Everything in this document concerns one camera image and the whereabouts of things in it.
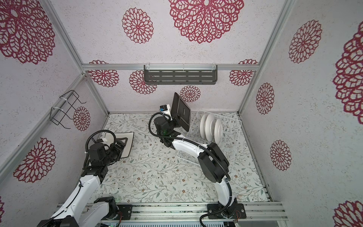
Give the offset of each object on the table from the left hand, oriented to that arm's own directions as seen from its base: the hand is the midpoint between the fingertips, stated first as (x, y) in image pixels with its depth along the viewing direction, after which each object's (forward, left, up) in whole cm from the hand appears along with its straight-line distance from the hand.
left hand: (126, 145), depth 83 cm
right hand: (+14, -32, +12) cm, 37 cm away
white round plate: (+15, -47, -2) cm, 49 cm away
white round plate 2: (+18, -52, 0) cm, 55 cm away
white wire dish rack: (+18, -63, -9) cm, 66 cm away
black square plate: (+18, -31, +13) cm, 38 cm away
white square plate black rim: (-2, +6, +9) cm, 11 cm away
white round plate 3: (+13, -57, -4) cm, 59 cm away
